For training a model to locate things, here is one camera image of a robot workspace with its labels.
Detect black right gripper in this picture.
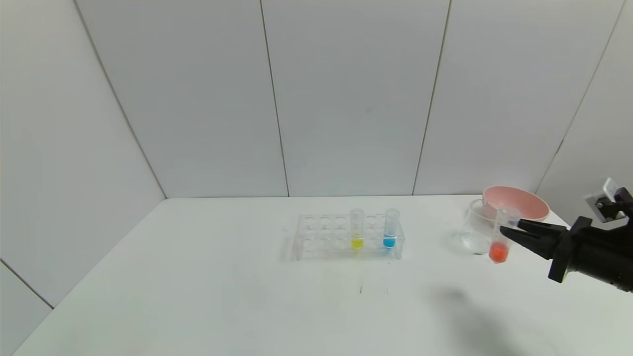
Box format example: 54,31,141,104
499,216,633,293

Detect test tube with red pigment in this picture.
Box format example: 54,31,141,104
489,207,521,264

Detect test tube with blue pigment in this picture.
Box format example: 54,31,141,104
383,208,400,249

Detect test tube with yellow pigment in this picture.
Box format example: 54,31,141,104
349,209,365,250

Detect clear plastic test tube rack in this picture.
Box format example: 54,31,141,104
292,213,405,261

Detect pink bowl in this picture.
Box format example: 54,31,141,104
481,186,549,223

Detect clear glass beaker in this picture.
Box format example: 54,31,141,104
461,199,509,256

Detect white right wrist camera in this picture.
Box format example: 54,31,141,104
585,178,633,225

